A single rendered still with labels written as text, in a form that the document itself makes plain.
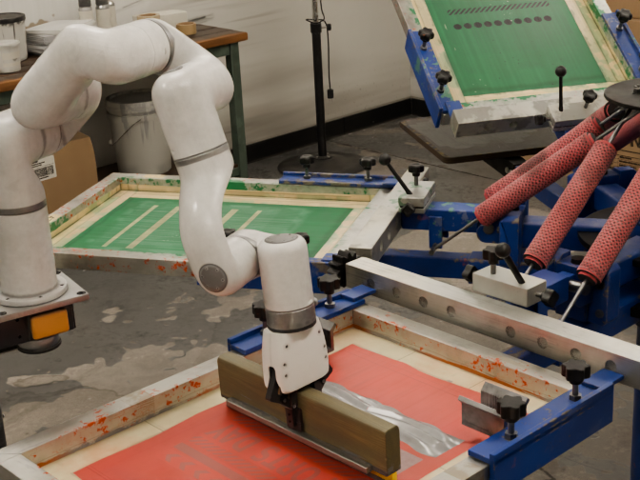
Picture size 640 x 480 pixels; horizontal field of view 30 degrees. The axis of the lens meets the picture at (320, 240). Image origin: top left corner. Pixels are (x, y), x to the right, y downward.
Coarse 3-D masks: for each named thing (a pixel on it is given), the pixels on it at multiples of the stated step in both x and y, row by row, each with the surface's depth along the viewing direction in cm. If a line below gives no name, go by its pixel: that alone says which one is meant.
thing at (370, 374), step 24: (336, 360) 215; (360, 360) 214; (384, 360) 214; (360, 384) 206; (384, 384) 205; (408, 384) 205; (216, 408) 200; (168, 432) 193; (192, 432) 193; (120, 456) 187; (144, 456) 186
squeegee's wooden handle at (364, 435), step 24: (240, 360) 194; (240, 384) 193; (264, 384) 188; (264, 408) 190; (312, 408) 181; (336, 408) 177; (312, 432) 182; (336, 432) 178; (360, 432) 174; (384, 432) 170; (360, 456) 176; (384, 456) 171
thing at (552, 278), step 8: (536, 272) 226; (544, 272) 225; (552, 272) 225; (552, 280) 222; (560, 280) 222; (568, 280) 224; (552, 288) 221; (560, 288) 222; (568, 288) 224; (488, 296) 216; (560, 296) 223; (568, 296) 225; (512, 304) 213
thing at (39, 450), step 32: (352, 320) 227; (384, 320) 221; (256, 352) 212; (448, 352) 210; (480, 352) 206; (160, 384) 201; (192, 384) 203; (512, 384) 201; (544, 384) 196; (96, 416) 192; (128, 416) 195; (32, 448) 183; (64, 448) 187
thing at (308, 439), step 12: (240, 408) 193; (252, 408) 192; (264, 420) 189; (276, 420) 188; (288, 432) 185; (300, 432) 184; (312, 444) 181; (324, 444) 180; (336, 456) 178; (348, 456) 177; (360, 468) 174
